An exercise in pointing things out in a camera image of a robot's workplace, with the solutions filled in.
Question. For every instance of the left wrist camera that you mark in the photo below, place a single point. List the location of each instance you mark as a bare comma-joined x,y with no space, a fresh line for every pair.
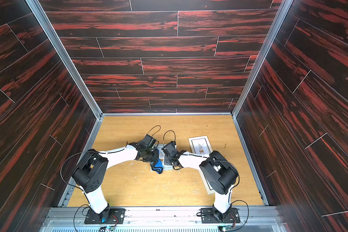
148,142

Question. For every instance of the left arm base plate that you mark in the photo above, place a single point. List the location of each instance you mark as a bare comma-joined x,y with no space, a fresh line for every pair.
111,216

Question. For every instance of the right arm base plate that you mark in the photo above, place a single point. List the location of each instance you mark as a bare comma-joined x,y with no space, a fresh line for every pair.
212,215

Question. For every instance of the light green picture frame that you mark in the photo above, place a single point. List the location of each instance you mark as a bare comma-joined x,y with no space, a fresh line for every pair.
161,154

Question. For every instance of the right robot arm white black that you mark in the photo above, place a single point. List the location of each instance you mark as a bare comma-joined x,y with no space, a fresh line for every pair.
218,172

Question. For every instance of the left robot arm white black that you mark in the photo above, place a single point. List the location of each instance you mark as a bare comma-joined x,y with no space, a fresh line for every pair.
90,170

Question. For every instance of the cream picture frame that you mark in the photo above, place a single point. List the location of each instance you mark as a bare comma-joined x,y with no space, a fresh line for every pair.
200,145
207,186

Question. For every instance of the blue microfiber cloth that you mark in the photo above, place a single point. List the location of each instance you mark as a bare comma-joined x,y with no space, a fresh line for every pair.
157,166

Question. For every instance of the aluminium front rail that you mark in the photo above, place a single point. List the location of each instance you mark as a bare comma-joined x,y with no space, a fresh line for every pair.
165,219

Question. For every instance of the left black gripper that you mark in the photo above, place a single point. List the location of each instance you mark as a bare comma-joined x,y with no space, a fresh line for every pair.
156,156

